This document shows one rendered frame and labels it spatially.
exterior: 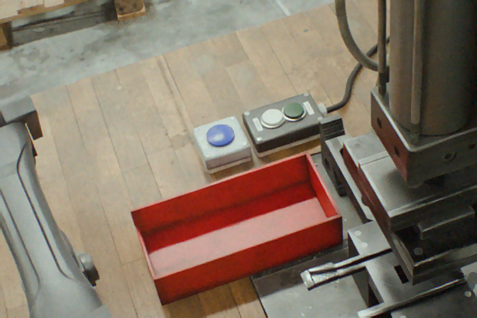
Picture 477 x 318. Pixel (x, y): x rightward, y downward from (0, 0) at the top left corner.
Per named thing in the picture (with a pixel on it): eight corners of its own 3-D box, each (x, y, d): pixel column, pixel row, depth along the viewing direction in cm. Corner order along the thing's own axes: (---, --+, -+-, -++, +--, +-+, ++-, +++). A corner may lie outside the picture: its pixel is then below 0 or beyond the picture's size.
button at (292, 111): (281, 115, 137) (280, 105, 136) (299, 108, 138) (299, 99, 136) (288, 128, 135) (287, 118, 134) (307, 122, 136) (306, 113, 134)
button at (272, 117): (260, 121, 137) (259, 112, 135) (279, 116, 137) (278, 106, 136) (267, 135, 135) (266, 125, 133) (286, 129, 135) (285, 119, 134)
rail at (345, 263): (333, 275, 112) (333, 264, 111) (434, 239, 114) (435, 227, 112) (336, 280, 112) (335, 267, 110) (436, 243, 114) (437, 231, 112)
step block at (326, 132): (321, 163, 133) (319, 119, 126) (341, 157, 133) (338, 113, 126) (339, 196, 129) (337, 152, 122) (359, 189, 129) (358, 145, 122)
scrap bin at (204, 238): (138, 236, 128) (129, 209, 123) (309, 179, 131) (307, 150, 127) (161, 306, 120) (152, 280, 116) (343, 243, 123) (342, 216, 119)
